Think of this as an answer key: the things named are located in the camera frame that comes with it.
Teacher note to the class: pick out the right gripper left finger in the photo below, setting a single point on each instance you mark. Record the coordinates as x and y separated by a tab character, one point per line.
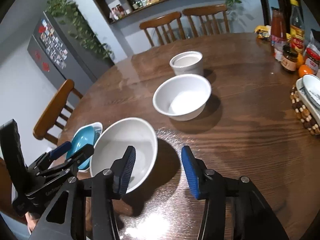
122	170

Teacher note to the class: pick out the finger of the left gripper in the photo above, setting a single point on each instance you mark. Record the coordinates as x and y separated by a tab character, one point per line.
60	150
79	157

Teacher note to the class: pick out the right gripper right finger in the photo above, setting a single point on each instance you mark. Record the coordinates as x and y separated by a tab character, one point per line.
196	172

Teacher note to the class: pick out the blue square bowl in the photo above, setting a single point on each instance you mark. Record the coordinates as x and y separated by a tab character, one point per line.
85	135

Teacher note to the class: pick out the medium white bowl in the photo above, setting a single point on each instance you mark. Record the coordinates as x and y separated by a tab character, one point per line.
183	97

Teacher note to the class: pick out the person's hand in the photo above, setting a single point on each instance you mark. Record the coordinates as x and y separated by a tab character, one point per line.
31	222

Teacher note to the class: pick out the wooden chair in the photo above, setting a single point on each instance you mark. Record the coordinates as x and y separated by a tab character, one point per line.
53	111
208	21
162	27

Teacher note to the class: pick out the grey refrigerator with magnets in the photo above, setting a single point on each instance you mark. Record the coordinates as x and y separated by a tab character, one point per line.
58	53

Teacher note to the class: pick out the white straight-sided ramekin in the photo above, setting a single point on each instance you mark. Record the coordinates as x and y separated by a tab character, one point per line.
188	62

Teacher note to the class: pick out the wooden bead trivet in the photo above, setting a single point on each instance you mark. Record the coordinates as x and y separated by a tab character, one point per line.
305	113

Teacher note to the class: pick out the hanging green vine plant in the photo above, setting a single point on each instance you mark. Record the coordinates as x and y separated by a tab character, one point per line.
67	12

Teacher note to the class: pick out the white dish on trivet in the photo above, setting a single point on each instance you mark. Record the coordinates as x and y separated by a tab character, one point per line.
308	92

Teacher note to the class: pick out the brown sauce jar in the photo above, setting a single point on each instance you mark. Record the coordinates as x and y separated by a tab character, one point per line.
289	58

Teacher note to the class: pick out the small white lid jar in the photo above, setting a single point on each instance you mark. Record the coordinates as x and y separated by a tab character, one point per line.
278	50

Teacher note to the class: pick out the orange fruit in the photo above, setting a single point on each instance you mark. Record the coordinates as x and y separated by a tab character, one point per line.
304	69

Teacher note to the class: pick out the wooden chair back left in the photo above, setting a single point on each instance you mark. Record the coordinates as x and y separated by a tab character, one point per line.
162	27

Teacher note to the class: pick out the yellow snack packet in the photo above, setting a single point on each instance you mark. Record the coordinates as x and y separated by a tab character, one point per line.
263	32

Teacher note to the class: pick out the wooden chair back right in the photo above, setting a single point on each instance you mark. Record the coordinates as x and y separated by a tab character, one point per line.
208	21

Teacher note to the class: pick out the red lid jar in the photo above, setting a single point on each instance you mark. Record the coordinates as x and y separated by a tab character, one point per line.
312	60

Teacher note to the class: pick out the yellow cap oil bottle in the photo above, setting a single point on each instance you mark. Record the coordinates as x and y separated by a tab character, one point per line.
297	30

